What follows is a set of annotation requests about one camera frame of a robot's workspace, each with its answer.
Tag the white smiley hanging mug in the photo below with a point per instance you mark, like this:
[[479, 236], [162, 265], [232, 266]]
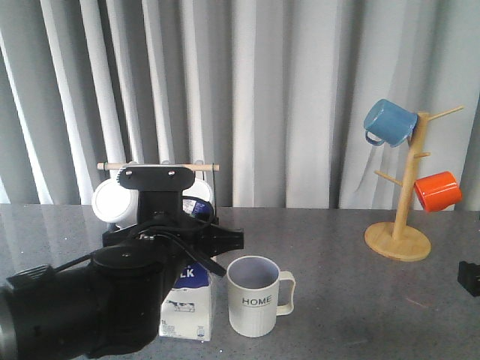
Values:
[[114, 204]]

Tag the white ribbed hanging mug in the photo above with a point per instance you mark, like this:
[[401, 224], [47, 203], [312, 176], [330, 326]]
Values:
[[197, 197]]

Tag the black wire mug rack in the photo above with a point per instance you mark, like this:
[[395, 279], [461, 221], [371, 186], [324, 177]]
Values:
[[215, 195]]

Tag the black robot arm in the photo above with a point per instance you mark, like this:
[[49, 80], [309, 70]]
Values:
[[108, 302]]

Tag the white HOME mug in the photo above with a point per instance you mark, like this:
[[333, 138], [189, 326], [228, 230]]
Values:
[[253, 288]]

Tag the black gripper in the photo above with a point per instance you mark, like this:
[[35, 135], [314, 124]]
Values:
[[163, 227], [468, 277]]

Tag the orange enamel mug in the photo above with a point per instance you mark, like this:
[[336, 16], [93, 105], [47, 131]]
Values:
[[437, 192]]

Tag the blue enamel mug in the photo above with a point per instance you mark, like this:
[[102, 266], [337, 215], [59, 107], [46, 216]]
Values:
[[386, 122]]

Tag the white curtain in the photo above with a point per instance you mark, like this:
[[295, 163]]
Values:
[[273, 92]]

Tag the Pascual whole milk carton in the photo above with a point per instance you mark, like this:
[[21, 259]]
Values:
[[187, 311]]

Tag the wooden mug tree stand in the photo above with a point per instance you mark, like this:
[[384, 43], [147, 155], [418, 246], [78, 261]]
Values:
[[396, 240]]

